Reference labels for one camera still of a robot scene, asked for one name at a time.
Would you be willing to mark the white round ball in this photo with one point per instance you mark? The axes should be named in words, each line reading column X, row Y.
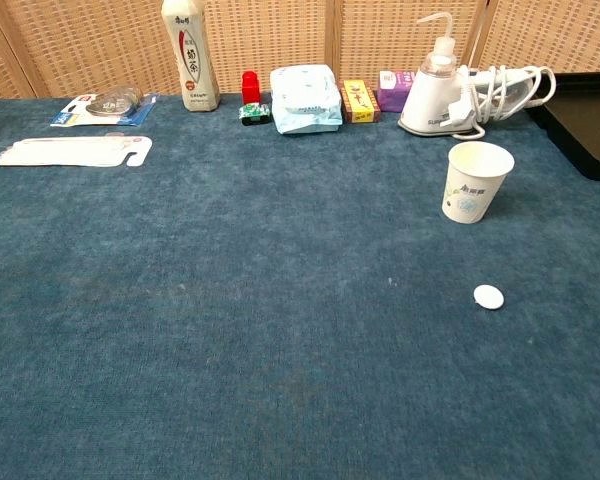
column 489, row 297

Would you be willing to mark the white printed paper cup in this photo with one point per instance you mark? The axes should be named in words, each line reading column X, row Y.
column 472, row 192

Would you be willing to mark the white flat card package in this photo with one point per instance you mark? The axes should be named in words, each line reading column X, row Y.
column 70, row 151

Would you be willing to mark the yellow and red box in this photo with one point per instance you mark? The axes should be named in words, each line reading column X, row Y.
column 360, row 102

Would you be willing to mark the small green gum pack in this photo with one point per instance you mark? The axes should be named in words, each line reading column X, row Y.
column 254, row 113

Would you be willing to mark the beige milk tea bottle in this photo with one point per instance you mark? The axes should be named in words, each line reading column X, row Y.
column 192, row 60

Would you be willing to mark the purple box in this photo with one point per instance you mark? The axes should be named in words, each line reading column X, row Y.
column 392, row 92

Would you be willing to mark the blue carpet table cover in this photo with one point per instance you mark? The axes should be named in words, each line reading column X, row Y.
column 260, row 300

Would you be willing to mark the clear squeeze wash bottle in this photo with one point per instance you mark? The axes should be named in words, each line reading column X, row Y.
column 444, row 47

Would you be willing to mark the light blue wet wipes pack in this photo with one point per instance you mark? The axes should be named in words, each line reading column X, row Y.
column 305, row 100

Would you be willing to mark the woven bamboo folding screen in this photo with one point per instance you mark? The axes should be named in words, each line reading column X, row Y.
column 90, row 45

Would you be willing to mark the black plastic tray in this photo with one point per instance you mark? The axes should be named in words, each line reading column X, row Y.
column 587, row 120

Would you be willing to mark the blue tape blister pack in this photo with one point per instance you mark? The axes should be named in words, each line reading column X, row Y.
column 110, row 105

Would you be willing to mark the white travel iron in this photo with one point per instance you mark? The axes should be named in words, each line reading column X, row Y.
column 427, row 102

